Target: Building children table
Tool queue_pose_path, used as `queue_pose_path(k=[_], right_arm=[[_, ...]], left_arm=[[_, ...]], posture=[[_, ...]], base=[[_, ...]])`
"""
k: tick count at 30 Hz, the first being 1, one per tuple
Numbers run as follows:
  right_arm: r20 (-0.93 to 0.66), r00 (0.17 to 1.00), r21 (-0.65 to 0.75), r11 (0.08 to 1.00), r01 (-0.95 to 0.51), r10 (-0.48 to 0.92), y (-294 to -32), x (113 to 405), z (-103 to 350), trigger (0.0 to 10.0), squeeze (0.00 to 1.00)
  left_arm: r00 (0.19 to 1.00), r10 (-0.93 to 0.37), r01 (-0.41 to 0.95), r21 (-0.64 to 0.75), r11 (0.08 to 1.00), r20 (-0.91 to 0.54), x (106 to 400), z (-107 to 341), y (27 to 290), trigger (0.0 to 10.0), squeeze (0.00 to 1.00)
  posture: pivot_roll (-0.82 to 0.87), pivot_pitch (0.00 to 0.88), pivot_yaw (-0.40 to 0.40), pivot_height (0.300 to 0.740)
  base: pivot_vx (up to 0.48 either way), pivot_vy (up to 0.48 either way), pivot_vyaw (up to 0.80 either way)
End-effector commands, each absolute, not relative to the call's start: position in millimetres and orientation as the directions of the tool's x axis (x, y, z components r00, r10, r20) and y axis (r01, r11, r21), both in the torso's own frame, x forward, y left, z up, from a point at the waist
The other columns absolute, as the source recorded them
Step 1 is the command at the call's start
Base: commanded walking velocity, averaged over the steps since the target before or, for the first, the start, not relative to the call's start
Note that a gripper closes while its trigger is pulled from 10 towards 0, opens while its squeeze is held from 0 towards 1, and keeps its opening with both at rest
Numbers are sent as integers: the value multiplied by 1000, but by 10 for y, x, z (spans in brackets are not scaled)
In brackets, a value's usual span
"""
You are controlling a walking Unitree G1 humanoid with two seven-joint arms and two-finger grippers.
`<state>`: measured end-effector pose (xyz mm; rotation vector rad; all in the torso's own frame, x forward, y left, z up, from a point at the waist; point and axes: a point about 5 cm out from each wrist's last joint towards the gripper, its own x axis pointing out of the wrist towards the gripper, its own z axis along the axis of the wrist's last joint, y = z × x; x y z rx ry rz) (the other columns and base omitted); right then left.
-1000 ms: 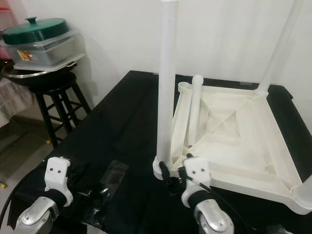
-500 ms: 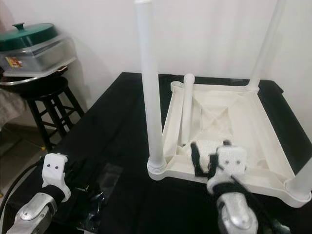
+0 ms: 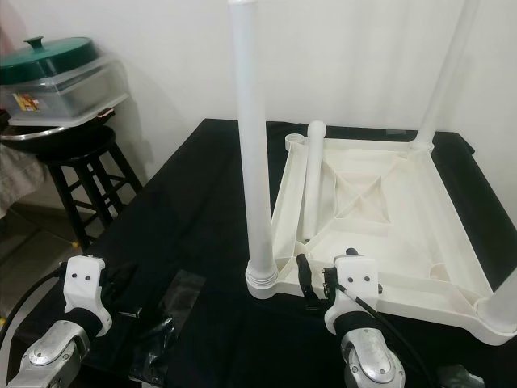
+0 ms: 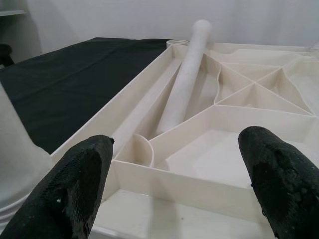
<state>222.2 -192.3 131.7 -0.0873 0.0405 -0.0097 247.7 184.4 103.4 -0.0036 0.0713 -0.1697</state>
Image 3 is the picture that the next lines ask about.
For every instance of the beige cloth covered table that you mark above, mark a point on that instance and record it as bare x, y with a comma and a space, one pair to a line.
18, 178

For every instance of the green pot lid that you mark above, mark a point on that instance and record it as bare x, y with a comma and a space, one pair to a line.
48, 61

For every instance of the clear plastic container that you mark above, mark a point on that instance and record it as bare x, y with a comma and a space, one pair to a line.
73, 101

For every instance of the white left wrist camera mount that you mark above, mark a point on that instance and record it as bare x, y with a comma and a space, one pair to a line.
85, 283

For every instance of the white plastic table top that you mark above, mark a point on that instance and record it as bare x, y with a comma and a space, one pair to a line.
380, 234

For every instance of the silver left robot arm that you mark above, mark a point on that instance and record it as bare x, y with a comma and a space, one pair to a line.
56, 360

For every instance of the black round stool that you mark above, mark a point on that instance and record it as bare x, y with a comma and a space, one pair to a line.
93, 182

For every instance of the black tablecloth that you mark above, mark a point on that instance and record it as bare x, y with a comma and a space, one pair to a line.
194, 210

